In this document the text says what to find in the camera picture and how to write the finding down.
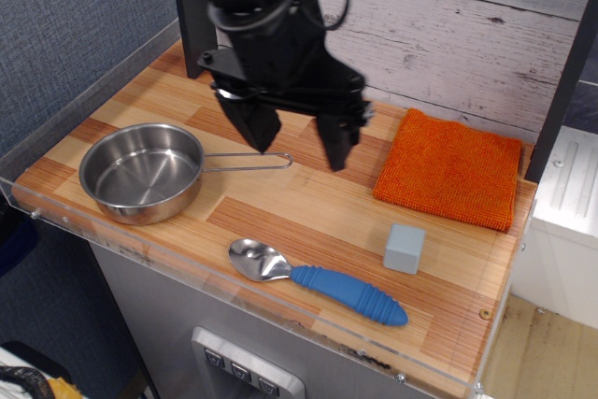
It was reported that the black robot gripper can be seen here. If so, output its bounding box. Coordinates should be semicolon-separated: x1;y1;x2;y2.
199;0;372;172

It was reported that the silver steel pan with handle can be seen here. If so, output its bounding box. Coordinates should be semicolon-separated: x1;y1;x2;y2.
78;123;293;225

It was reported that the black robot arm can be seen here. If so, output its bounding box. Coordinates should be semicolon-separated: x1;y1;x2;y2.
199;0;373;171

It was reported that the orange folded cloth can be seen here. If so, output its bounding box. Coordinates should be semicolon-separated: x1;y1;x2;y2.
373;108;522;232

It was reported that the grey cube block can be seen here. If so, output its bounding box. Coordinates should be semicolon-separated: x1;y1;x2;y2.
383;223;426;275

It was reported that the clear acrylic table guard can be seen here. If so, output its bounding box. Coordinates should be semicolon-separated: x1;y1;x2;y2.
2;24;537;398

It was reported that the silver dispenser button panel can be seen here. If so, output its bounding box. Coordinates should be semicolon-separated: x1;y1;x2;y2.
191;326;306;398

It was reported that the white appliance on right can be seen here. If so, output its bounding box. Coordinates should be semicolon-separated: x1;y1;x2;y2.
511;126;597;328

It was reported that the yellow and black bag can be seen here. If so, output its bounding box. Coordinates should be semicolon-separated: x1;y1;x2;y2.
1;366;84;399

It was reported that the spoon with blue handle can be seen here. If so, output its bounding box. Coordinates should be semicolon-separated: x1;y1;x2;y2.
228;238;408;326

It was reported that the dark grey left post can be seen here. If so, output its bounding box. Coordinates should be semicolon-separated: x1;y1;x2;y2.
176;0;218;78

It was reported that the dark grey post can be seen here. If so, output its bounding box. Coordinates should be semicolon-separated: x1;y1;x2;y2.
176;0;218;78
525;0;598;184

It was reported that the dark grey right post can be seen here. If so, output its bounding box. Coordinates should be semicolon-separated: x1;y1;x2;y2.
525;0;598;184

